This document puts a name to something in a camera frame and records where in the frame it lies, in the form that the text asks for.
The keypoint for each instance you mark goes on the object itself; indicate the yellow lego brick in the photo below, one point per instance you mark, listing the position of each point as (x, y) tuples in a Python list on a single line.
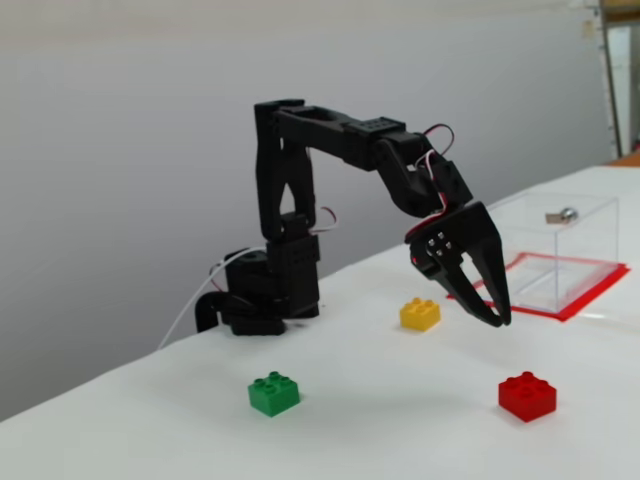
[(420, 317)]

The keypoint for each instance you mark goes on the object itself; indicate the grey metal shelf post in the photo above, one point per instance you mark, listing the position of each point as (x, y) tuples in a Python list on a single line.
[(609, 75)]

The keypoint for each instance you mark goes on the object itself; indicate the brown wooden surface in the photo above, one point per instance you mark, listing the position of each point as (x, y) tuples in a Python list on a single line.
[(625, 161)]

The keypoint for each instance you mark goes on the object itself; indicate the black table clamp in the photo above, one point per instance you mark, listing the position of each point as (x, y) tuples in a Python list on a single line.
[(204, 312)]

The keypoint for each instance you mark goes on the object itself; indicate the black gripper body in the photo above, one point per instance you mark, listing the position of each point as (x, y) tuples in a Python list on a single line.
[(464, 235)]

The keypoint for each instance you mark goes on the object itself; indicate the green lego brick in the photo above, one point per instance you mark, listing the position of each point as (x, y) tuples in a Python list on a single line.
[(273, 397)]

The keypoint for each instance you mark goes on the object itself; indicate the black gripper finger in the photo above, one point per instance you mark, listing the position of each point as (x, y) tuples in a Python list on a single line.
[(492, 280), (465, 295)]

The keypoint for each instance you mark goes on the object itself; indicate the yellow paper note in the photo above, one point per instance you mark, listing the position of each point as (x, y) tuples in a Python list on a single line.
[(586, 31)]

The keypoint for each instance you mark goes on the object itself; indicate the red lego brick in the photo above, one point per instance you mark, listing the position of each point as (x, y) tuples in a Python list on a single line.
[(527, 400)]

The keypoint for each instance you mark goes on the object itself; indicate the white refrigerator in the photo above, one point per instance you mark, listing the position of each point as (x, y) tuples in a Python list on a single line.
[(620, 75)]

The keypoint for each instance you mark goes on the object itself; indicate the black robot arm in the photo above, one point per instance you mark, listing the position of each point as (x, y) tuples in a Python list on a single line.
[(285, 175)]

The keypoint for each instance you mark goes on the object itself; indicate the transparent plastic box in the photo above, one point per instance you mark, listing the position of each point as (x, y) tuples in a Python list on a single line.
[(585, 250)]

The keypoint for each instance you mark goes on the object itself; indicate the silver metal box lock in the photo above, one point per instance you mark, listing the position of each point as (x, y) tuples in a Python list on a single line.
[(566, 215)]

